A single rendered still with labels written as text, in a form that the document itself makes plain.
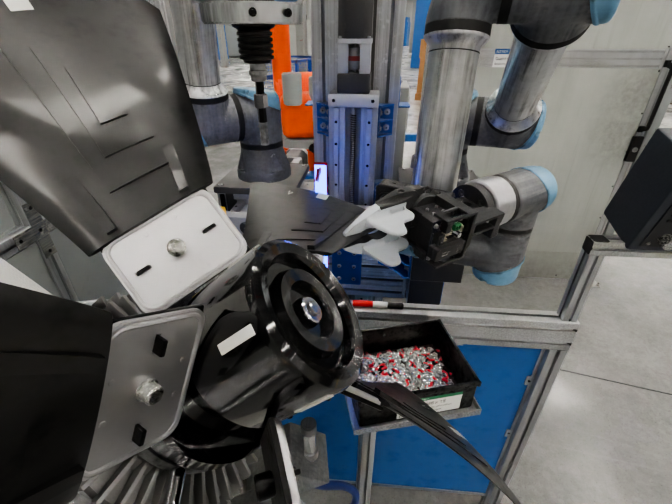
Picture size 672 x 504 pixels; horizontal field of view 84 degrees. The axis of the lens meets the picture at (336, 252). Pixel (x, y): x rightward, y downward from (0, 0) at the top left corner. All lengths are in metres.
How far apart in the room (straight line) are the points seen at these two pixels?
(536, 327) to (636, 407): 1.26
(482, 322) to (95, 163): 0.76
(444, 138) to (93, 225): 0.48
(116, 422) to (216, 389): 0.06
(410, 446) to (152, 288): 1.04
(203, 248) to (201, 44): 0.69
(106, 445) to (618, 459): 1.83
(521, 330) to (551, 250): 1.77
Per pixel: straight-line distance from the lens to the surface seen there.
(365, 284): 1.15
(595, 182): 2.55
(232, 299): 0.24
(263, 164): 1.04
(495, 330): 0.91
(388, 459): 1.31
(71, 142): 0.35
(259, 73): 0.31
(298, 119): 4.19
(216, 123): 0.98
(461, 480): 1.41
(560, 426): 1.92
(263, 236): 0.44
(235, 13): 0.28
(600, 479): 1.84
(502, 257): 0.65
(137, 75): 0.38
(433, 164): 0.62
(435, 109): 0.62
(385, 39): 1.14
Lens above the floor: 1.40
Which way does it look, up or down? 31 degrees down
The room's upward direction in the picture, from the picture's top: straight up
